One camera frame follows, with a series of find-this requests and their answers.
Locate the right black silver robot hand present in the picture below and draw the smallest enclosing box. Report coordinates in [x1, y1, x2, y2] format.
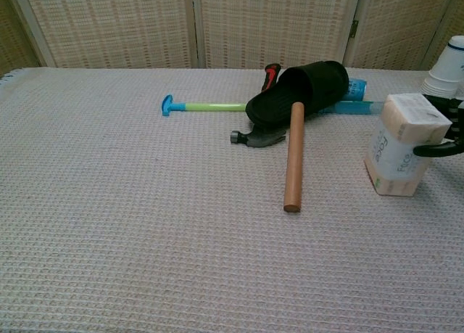
[413, 95, 464, 158]

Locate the white tissue pack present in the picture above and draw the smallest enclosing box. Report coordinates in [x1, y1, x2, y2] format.
[363, 92, 453, 198]

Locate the white paper cup stack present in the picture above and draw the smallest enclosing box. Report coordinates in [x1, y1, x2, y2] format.
[420, 35, 464, 99]

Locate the woven folding screen panel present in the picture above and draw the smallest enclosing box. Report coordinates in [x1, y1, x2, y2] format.
[420, 0, 464, 73]
[191, 0, 363, 71]
[343, 0, 456, 72]
[9, 0, 199, 70]
[0, 0, 41, 78]

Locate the blue drink can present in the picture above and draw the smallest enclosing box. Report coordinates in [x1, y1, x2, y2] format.
[346, 77, 368, 102]

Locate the black slipper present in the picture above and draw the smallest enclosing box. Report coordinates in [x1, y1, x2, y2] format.
[245, 59, 351, 131]

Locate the wooden round rod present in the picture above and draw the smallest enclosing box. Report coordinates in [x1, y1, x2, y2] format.
[283, 102, 305, 213]

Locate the red black claw hammer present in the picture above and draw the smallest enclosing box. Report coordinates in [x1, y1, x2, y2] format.
[230, 62, 287, 149]

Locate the blue green water pump toy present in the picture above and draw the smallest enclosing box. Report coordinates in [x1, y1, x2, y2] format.
[161, 94, 386, 118]

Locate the woven waffle tablecloth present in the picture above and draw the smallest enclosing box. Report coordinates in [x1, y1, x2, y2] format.
[0, 66, 464, 333]

